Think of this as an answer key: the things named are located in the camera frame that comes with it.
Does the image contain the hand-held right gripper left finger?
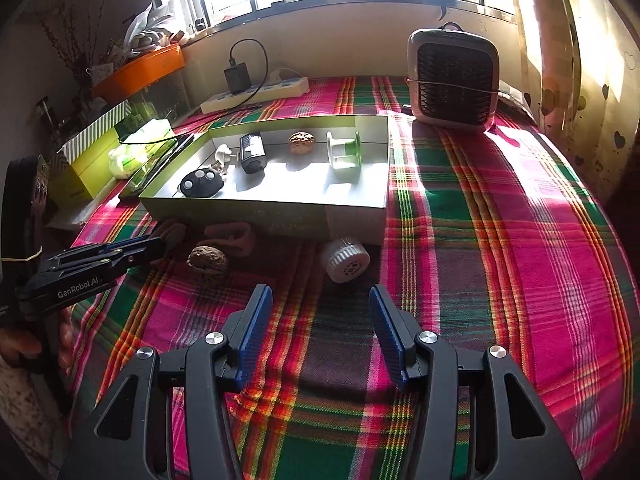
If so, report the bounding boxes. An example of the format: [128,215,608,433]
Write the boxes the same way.
[59,284,275,480]

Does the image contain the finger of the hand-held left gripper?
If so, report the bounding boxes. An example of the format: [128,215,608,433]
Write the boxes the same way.
[42,235,153,268]
[97,237,167,273]

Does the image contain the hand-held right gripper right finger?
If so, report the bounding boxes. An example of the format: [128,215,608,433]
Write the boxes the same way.
[368,284,583,480]

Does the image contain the pink knobbly object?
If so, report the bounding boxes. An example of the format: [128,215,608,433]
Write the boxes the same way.
[202,222,256,258]
[155,220,188,251]

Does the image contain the brown walnut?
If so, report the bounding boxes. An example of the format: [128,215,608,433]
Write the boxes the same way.
[289,131,316,154]
[186,245,229,276]

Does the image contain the white round cap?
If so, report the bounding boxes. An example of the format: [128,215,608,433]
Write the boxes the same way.
[320,236,371,284]

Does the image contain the black key fob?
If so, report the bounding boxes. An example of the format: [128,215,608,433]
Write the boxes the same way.
[179,167,224,198]

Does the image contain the small black device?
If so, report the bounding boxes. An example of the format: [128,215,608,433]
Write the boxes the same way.
[238,132,267,175]

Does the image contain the shallow green grey box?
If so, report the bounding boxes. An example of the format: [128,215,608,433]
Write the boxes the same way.
[139,114,391,245]

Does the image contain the green and white spool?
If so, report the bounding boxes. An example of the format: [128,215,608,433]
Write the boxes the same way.
[326,129,362,171]

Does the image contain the person's left hand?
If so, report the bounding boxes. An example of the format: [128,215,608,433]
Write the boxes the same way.
[0,320,76,373]

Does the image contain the green striped box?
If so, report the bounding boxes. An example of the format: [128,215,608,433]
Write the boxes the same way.
[47,100,133,206]

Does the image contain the green tissue pack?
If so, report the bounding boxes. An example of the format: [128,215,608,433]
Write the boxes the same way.
[108,119,177,179]

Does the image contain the plaid blanket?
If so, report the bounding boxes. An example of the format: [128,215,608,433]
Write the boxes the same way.
[65,75,636,480]

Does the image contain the glass tank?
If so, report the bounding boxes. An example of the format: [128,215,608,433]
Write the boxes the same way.
[130,72,193,121]

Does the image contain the orange plastic tray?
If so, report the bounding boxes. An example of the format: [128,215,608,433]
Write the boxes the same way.
[91,43,186,101]

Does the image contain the black charger plug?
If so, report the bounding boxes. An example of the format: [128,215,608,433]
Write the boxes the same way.
[223,62,251,94]

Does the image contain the white power strip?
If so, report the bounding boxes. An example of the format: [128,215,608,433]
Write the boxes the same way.
[200,76,311,114]

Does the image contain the dried branches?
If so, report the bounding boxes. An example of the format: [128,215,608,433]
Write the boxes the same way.
[40,0,116,86]

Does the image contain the plastic bags pile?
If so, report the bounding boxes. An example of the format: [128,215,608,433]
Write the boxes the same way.
[122,0,193,51]

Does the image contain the grey desktop fan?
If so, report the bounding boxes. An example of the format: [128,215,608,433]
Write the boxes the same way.
[406,22,501,133]

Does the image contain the beige heart-print curtain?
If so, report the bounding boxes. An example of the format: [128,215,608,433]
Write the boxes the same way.
[515,0,640,201]

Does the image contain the black charger cable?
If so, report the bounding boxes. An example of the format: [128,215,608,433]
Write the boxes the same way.
[229,38,270,93]

